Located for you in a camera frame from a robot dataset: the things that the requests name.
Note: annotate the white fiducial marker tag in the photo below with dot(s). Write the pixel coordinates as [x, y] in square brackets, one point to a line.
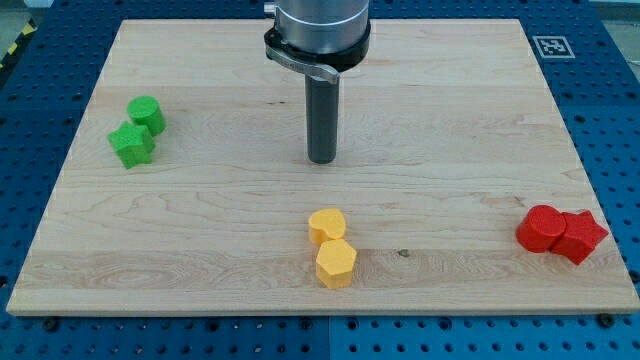
[553, 47]

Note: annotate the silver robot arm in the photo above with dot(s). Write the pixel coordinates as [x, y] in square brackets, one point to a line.
[319, 39]

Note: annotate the green cylinder block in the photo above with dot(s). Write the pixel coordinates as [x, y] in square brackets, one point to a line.
[145, 110]

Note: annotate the yellow heart block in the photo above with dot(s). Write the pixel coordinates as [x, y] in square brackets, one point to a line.
[326, 224]

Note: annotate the black yellow hazard tape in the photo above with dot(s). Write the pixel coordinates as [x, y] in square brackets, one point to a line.
[18, 47]

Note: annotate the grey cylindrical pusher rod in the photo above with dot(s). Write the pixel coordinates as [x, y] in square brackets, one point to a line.
[322, 109]

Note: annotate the green star block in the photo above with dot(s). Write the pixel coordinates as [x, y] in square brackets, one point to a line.
[133, 144]

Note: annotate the wooden board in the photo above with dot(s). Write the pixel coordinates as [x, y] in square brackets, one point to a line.
[448, 135]

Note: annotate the black tool clamp ring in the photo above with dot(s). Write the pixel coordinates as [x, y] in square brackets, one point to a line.
[326, 67]

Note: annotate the red star block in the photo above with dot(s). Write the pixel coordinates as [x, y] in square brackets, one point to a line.
[580, 238]

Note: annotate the yellow hexagon block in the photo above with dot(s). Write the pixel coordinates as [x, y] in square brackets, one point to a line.
[335, 263]

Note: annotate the red cylinder block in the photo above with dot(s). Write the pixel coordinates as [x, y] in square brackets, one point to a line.
[539, 230]

